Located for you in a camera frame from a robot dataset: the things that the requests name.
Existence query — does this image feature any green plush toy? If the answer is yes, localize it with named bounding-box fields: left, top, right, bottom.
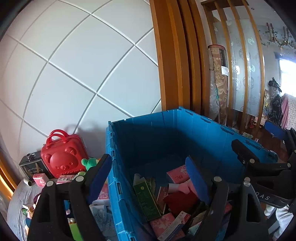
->
left=81, top=158, right=99, bottom=171

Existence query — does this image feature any wooden slat partition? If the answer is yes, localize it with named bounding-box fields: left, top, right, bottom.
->
left=201, top=1, right=265, bottom=139

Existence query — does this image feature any rolled patterned carpet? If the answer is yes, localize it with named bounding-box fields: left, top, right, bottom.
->
left=208, top=44, right=229, bottom=125

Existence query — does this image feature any red bear handbag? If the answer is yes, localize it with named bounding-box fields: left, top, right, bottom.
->
left=41, top=129, right=88, bottom=178

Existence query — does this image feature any wooden door frame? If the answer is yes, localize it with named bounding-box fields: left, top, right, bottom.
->
left=150, top=0, right=210, bottom=116

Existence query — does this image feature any grey striped table cloth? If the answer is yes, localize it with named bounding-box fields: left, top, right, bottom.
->
left=7, top=181, right=42, bottom=240

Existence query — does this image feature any dark gift box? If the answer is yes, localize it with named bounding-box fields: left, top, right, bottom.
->
left=19, top=151, right=52, bottom=181

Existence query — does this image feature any dark green carton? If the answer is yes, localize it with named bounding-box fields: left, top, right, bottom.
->
left=133, top=179, right=162, bottom=221

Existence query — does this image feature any pink tissue pack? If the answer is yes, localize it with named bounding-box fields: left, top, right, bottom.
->
left=166, top=165, right=189, bottom=184

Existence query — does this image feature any small pink box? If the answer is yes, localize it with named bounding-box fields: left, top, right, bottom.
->
left=33, top=173, right=49, bottom=188

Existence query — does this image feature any blue plastic storage crate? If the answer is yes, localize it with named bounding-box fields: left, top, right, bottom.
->
left=106, top=107, right=278, bottom=240

